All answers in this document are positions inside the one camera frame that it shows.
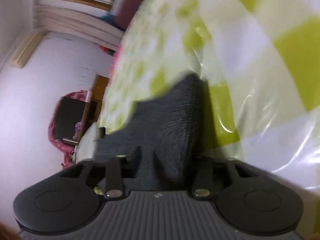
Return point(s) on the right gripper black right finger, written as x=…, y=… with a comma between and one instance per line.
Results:
x=213, y=177

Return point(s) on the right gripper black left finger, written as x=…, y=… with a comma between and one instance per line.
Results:
x=112, y=173

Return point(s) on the dark grey knitted pants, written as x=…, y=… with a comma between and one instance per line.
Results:
x=161, y=139

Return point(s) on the folded grey-green garment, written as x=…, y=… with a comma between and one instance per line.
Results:
x=88, y=144

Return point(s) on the black monitor with pink cover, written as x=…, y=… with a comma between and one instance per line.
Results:
x=66, y=123

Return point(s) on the wooden side cabinet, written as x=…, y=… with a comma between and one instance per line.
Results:
x=92, y=108

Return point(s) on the beige curtain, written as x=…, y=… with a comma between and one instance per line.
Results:
x=72, y=22

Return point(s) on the green checkered plastic sheet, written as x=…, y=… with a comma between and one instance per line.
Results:
x=260, y=59

